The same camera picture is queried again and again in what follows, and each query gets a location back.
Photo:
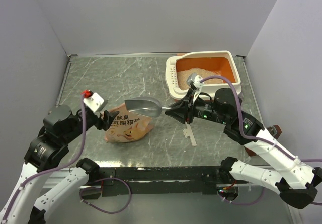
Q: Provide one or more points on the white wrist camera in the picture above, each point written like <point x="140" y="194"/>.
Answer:
<point x="194" y="81"/>
<point x="93" y="102"/>

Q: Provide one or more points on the brown dustpan brush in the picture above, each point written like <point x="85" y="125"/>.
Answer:
<point x="274" y="130"/>

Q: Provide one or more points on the metal litter scoop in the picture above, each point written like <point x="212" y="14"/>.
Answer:
<point x="145" y="106"/>

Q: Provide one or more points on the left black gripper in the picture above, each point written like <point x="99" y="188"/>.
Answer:
<point x="108" y="118"/>

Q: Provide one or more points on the cream orange litter box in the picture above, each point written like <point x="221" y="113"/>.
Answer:
<point x="205" y="64"/>

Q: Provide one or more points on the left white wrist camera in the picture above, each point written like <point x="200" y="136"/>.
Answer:
<point x="93" y="102"/>

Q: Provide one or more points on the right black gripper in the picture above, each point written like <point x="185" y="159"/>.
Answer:
<point x="181" y="110"/>

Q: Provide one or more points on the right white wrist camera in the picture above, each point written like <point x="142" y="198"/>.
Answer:
<point x="194" y="81"/>

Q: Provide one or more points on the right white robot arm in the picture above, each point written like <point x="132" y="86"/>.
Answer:
<point x="293" y="180"/>

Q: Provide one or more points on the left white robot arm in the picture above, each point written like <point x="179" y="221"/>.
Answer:
<point x="60" y="128"/>

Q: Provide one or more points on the aluminium frame rail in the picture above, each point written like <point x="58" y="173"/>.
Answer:
<point x="209" y="174"/>

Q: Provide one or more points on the pink cat litter bag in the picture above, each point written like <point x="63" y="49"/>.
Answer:
<point x="127" y="126"/>

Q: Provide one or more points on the clear plastic bag clip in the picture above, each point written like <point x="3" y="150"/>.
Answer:
<point x="188" y="133"/>

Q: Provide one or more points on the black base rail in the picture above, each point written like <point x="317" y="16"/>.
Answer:
<point x="113" y="186"/>

